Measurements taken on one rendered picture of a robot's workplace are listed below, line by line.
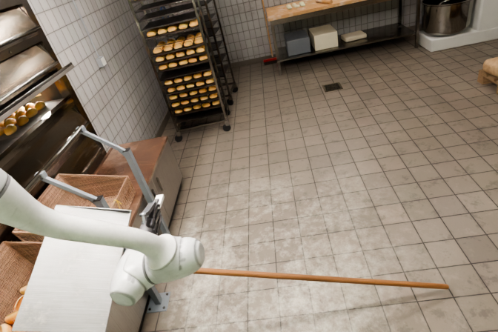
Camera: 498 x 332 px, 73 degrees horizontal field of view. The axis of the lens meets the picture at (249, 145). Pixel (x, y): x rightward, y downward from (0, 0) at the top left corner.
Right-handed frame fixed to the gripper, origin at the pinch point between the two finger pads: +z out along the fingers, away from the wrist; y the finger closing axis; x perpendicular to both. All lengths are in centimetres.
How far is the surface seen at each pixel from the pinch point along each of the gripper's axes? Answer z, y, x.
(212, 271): 8, 55, 6
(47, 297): -11, 33, -60
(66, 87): 148, -9, -112
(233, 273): 10, 59, 15
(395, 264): 47, 117, 107
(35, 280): -6, 28, -65
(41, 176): 37, 1, -73
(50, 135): 106, 11, -113
